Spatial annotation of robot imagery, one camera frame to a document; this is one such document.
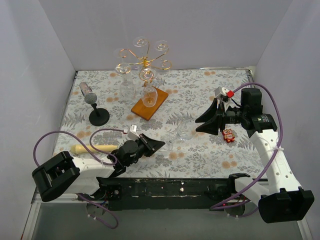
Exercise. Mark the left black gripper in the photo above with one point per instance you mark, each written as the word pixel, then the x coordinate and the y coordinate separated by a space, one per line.
pixel 146 145

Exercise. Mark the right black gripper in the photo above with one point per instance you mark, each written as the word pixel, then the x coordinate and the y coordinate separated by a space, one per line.
pixel 222 116

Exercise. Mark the ribbed clear wine glass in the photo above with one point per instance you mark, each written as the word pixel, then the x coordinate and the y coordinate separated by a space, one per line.
pixel 127 87

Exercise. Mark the round clear wine glass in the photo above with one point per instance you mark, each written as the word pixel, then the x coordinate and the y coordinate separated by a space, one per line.
pixel 122 67

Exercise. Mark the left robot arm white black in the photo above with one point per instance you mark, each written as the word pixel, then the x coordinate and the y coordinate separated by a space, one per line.
pixel 66 174

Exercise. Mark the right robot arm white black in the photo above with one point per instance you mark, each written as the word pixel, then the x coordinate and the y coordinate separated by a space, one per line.
pixel 276 192

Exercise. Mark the red owl toy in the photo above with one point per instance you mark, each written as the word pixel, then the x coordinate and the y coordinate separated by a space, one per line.
pixel 228 135

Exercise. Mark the microphone on black stand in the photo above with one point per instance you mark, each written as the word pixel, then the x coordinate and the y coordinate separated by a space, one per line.
pixel 99 116

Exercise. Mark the floral patterned table mat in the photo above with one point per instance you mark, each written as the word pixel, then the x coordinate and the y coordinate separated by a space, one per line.
pixel 190 93

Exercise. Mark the wooden pestle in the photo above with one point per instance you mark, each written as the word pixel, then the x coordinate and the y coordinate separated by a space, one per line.
pixel 80 149

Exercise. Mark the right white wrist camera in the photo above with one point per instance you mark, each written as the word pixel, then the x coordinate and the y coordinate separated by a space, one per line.
pixel 223 95

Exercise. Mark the gold wire wine glass rack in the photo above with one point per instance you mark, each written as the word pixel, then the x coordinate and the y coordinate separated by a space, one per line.
pixel 139 108

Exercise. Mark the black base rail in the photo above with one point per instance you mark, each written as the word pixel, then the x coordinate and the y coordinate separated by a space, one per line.
pixel 160 193

